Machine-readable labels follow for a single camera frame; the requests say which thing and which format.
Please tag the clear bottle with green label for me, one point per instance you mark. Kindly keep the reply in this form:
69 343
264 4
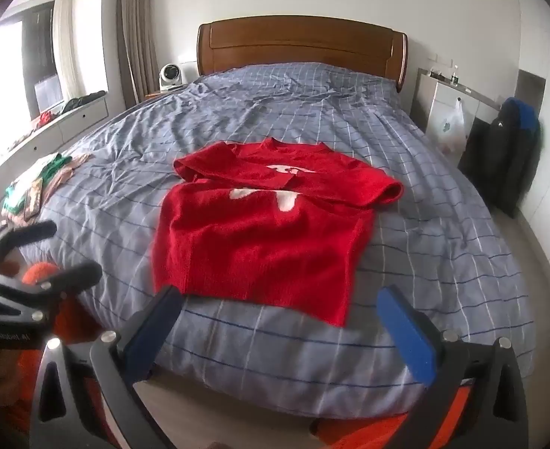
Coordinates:
454 77

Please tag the wooden headboard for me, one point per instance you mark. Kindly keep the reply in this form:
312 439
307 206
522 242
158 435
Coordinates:
303 46

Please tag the small red cloth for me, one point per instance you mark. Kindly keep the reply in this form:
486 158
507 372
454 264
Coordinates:
46 118

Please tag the white plastic bag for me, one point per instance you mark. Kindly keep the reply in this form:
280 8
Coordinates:
452 126

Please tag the dark clothes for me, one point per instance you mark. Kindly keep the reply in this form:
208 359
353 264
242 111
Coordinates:
81 100

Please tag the red knit sweater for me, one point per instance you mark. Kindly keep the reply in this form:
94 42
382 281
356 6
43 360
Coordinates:
256 248

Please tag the white windowsill drawer cabinet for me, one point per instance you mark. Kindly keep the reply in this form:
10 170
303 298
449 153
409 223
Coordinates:
78 119

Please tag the white desk fan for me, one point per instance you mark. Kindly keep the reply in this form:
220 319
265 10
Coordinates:
169 75

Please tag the white sheer curtain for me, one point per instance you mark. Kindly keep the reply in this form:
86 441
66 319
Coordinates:
67 46

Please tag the window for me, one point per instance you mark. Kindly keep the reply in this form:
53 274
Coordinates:
36 56

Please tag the black jacket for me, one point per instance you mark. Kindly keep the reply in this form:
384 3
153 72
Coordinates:
499 163

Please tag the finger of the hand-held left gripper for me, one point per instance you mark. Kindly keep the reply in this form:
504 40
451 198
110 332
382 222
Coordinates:
76 277
27 235

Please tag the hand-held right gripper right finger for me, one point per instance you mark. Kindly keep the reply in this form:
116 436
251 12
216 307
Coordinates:
410 332

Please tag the blue garment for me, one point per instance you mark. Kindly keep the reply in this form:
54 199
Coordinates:
525 114

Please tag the pile of green pink clothes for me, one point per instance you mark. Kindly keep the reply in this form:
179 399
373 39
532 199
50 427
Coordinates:
69 170

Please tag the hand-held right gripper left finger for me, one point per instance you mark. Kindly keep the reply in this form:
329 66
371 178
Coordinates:
147 334

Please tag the white dresser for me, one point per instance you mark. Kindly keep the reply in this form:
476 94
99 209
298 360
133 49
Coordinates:
436 103

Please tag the bed with grey checked duvet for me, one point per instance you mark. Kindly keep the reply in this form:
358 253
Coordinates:
419 252

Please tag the brown curtain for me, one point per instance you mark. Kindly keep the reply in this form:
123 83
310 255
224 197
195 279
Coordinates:
139 32

